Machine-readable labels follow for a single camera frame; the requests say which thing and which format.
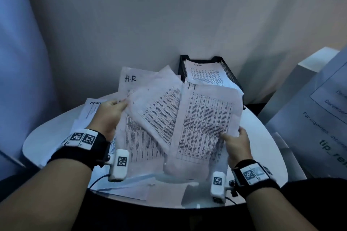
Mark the person's left hand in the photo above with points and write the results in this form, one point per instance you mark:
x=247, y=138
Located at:
x=107, y=117

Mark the person's right hand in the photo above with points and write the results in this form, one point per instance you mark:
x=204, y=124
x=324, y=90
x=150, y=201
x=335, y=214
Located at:
x=238, y=149

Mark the pile of printed papers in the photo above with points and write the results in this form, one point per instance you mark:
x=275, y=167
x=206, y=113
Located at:
x=89, y=111

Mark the neat stack of papers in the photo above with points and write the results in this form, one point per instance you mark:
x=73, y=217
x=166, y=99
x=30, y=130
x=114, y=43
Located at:
x=203, y=73

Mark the person's left forearm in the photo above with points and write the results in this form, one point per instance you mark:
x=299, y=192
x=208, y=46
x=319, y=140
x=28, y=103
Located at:
x=46, y=201

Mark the person's right forearm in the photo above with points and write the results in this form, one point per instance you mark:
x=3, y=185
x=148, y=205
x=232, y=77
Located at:
x=271, y=212

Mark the person's black trousers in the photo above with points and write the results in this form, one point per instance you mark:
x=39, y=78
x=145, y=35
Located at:
x=311, y=201

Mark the right black marker wristband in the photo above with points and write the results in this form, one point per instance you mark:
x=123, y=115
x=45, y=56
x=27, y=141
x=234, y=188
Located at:
x=254, y=182

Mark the black marker wristband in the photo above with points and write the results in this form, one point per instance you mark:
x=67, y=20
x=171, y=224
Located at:
x=81, y=152
x=254, y=182

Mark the left black marker wristband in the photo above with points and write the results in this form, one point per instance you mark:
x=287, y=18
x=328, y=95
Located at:
x=81, y=152

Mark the large printed notice poster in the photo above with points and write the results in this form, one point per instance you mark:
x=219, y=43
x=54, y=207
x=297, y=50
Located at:
x=311, y=136

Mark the white box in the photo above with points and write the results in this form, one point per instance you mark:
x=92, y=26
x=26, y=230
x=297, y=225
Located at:
x=290, y=87

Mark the black mesh paper tray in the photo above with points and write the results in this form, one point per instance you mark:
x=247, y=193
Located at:
x=182, y=68

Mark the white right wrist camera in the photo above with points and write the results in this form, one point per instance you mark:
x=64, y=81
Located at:
x=218, y=187

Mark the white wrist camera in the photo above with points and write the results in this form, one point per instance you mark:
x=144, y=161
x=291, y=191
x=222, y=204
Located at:
x=218, y=187
x=119, y=168

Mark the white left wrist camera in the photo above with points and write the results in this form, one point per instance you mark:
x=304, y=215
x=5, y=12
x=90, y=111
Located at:
x=119, y=168

